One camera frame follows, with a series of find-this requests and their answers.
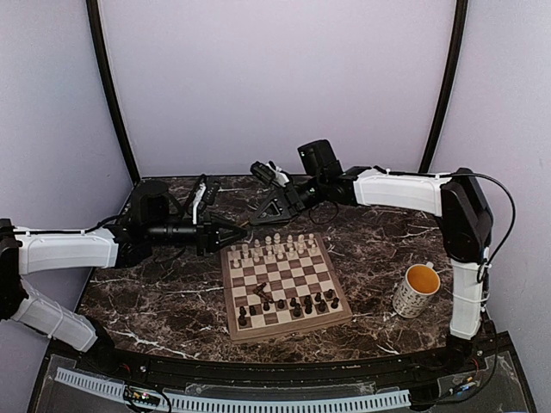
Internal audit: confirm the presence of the wooden chess board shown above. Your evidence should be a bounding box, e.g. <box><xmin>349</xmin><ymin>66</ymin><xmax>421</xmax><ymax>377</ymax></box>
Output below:
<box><xmin>220</xmin><ymin>233</ymin><xmax>352</xmax><ymax>343</ymax></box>

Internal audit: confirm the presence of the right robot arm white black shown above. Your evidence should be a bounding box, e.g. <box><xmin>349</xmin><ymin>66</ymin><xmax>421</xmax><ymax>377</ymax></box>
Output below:
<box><xmin>250</xmin><ymin>139</ymin><xmax>493</xmax><ymax>340</ymax></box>

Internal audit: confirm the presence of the pile of dark chess pieces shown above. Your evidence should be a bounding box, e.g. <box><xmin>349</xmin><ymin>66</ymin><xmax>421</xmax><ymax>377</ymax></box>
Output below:
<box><xmin>253</xmin><ymin>282</ymin><xmax>273</xmax><ymax>303</ymax></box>

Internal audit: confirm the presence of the right black frame post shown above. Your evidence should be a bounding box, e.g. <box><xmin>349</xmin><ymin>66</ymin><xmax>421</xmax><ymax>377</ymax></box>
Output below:
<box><xmin>418</xmin><ymin>0</ymin><xmax>468</xmax><ymax>173</ymax></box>

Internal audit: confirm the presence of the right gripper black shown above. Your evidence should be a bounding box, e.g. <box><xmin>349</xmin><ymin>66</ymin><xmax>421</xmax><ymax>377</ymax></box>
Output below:
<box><xmin>250</xmin><ymin>174</ymin><xmax>325</xmax><ymax>226</ymax></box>

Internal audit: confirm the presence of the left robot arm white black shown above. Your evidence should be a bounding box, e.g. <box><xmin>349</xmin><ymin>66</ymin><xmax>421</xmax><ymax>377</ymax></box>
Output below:
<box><xmin>1</xmin><ymin>176</ymin><xmax>247</xmax><ymax>375</ymax></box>

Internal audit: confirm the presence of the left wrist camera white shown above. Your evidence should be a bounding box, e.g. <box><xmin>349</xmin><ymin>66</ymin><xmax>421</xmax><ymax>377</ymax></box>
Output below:
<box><xmin>184</xmin><ymin>175</ymin><xmax>220</xmax><ymax>225</ymax></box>

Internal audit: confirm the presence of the patterned mug yellow inside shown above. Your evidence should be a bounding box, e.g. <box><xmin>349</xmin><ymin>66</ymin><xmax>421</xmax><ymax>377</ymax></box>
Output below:
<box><xmin>392</xmin><ymin>262</ymin><xmax>441</xmax><ymax>319</ymax></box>

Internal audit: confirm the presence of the black front rail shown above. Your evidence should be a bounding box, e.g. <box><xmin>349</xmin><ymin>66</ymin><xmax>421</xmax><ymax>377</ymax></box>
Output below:
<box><xmin>72</xmin><ymin>339</ymin><xmax>487</xmax><ymax>391</ymax></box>

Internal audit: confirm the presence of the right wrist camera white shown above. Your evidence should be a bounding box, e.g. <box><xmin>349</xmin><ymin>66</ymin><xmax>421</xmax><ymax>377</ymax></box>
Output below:
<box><xmin>250</xmin><ymin>161</ymin><xmax>290</xmax><ymax>188</ymax></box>

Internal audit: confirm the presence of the black frame post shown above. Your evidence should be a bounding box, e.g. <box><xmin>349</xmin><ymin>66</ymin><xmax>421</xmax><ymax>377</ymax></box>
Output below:
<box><xmin>418</xmin><ymin>0</ymin><xmax>468</xmax><ymax>173</ymax></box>
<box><xmin>85</xmin><ymin>0</ymin><xmax>141</xmax><ymax>184</ymax></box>

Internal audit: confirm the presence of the white slotted cable duct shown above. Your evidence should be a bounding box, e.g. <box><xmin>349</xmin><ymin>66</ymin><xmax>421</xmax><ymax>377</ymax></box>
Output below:
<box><xmin>54</xmin><ymin>367</ymin><xmax>411</xmax><ymax>412</ymax></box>

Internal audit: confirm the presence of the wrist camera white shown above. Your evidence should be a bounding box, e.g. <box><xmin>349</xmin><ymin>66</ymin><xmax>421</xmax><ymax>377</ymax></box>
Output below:
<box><xmin>250</xmin><ymin>161</ymin><xmax>290</xmax><ymax>188</ymax></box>
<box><xmin>184</xmin><ymin>175</ymin><xmax>220</xmax><ymax>225</ymax></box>

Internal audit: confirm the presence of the left black frame post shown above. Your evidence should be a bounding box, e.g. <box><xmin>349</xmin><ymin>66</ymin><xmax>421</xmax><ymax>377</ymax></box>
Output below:
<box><xmin>85</xmin><ymin>0</ymin><xmax>141</xmax><ymax>184</ymax></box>

